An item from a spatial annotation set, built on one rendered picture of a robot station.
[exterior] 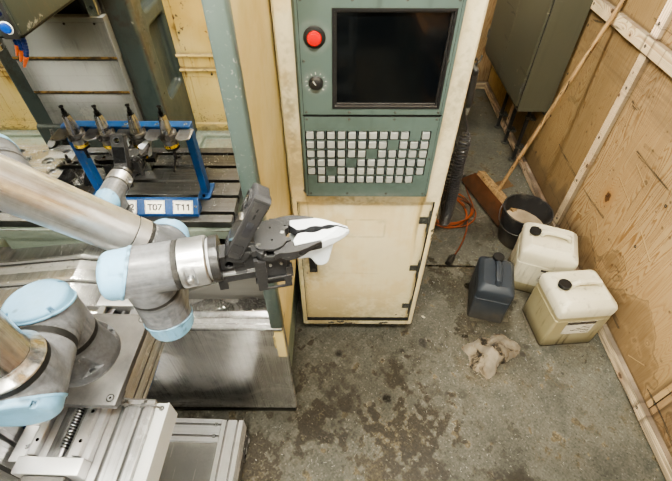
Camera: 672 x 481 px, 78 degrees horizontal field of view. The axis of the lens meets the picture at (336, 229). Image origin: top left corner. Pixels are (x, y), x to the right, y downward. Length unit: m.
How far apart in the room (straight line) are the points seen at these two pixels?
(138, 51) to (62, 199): 1.55
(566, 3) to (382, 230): 1.84
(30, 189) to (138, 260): 0.19
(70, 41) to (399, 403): 2.23
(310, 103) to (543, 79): 2.12
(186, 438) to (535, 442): 1.54
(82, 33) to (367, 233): 1.49
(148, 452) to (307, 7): 1.11
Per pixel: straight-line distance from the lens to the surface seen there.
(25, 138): 3.27
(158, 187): 1.93
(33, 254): 2.11
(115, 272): 0.65
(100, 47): 2.25
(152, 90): 2.31
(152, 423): 1.10
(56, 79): 2.44
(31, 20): 1.63
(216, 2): 0.80
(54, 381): 0.90
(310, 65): 1.26
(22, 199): 0.74
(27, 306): 0.96
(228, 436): 1.95
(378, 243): 1.79
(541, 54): 3.09
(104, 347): 1.07
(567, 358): 2.59
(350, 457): 2.12
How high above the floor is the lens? 2.04
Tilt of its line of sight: 46 degrees down
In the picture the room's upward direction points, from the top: straight up
